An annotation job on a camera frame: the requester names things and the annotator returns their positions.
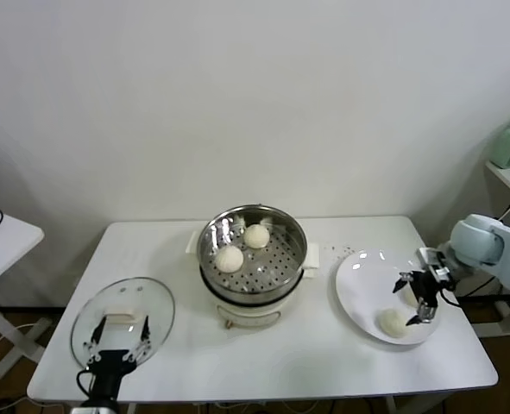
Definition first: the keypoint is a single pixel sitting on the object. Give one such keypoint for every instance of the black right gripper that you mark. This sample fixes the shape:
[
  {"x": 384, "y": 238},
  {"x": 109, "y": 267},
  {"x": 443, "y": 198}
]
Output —
[{"x": 427, "y": 286}]

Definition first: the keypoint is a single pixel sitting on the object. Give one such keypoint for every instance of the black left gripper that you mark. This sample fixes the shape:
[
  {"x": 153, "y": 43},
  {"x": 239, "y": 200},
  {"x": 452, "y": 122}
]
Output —
[{"x": 105, "y": 373}]

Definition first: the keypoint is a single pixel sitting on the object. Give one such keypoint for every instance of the white steamed baozi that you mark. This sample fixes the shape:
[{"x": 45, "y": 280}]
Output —
[
  {"x": 256, "y": 236},
  {"x": 229, "y": 259},
  {"x": 392, "y": 322},
  {"x": 409, "y": 297}
]

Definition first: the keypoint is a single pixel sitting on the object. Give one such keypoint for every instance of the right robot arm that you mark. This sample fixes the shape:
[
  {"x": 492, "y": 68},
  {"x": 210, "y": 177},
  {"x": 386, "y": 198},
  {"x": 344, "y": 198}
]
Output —
[{"x": 479, "y": 241}]

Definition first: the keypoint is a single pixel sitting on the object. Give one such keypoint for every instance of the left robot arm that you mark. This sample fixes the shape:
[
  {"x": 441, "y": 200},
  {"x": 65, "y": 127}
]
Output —
[{"x": 97, "y": 406}]

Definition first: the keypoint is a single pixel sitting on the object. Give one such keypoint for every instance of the stainless steel steamer basket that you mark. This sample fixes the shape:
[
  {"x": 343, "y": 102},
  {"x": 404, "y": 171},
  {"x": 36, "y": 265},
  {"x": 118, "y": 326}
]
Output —
[{"x": 209, "y": 246}]

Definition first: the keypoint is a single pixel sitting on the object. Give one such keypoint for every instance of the glass pot lid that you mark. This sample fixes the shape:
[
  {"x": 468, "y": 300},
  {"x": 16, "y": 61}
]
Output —
[{"x": 146, "y": 295}]

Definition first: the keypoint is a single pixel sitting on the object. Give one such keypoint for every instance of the white round plate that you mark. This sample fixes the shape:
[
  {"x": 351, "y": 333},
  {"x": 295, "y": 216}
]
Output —
[{"x": 358, "y": 280}]

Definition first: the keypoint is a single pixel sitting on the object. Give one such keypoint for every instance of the white electric cooking pot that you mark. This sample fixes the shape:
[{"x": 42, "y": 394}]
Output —
[{"x": 246, "y": 315}]

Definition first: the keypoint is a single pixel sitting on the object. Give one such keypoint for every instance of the white side table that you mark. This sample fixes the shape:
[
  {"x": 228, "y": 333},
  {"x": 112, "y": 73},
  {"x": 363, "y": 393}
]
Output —
[{"x": 13, "y": 233}]

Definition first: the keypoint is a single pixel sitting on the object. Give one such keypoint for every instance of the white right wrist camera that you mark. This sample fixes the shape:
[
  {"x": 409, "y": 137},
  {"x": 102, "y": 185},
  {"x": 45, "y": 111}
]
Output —
[{"x": 429, "y": 258}]

